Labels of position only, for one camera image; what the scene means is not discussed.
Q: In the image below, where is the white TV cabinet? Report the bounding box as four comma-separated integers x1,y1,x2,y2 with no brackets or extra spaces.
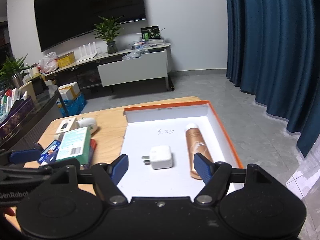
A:
44,43,171,90

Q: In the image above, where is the black wall television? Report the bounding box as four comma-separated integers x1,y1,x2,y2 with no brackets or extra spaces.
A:
34,0,146,51

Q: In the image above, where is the potted plant in steel cup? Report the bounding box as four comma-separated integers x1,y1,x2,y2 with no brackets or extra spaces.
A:
1,55,31,89

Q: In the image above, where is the white plastic bag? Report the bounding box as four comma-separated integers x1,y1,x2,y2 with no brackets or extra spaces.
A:
38,52,58,74

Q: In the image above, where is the red playing card box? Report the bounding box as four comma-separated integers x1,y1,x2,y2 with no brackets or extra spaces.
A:
81,139,97,169

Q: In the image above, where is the rose gold spray bottle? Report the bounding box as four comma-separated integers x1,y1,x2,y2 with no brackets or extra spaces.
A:
185,126,213,180

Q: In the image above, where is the white square charger plug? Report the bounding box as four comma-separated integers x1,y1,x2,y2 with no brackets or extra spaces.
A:
142,146,173,170

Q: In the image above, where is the yellow box on cabinet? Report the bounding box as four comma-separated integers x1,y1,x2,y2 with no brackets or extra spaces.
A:
57,51,76,68

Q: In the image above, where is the potted plant on cabinet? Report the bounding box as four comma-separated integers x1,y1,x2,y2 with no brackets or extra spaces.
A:
94,16,121,54

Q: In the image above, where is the teal cardboard box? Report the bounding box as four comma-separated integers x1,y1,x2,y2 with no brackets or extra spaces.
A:
56,127,91,165

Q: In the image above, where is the black green display box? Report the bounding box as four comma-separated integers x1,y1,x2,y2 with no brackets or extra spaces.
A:
140,25,161,41

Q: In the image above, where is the purple patterned storage box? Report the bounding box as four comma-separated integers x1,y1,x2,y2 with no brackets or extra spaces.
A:
1,96,35,139

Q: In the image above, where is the white round plug-in device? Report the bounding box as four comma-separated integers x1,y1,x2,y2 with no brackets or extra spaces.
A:
76,118,98,134

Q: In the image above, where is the blue curtain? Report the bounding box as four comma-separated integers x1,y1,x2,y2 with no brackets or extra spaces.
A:
226,0,319,156

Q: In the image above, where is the orange white box tray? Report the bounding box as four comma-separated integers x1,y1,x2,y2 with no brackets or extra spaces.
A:
118,101,243,200

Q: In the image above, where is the white router with antennas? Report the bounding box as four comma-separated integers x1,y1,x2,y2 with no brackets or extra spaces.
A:
77,42,97,62

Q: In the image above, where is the blue cartoon tin box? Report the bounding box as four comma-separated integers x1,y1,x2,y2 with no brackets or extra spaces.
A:
37,140,61,165

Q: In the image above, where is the white yellow carton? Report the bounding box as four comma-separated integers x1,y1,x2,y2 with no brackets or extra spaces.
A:
58,82,80,100

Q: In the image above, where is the blue plastic bag on floor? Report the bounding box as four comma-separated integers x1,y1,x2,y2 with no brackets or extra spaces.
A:
56,93,87,117

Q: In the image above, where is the small white product box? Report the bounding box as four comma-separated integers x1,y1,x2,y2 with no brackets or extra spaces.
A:
55,117,78,134

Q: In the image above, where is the black curved side table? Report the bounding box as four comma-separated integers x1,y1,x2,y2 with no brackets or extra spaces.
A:
1,85,62,151

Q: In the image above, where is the person left hand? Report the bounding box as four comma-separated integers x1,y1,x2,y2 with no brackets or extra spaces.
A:
1,207,16,217

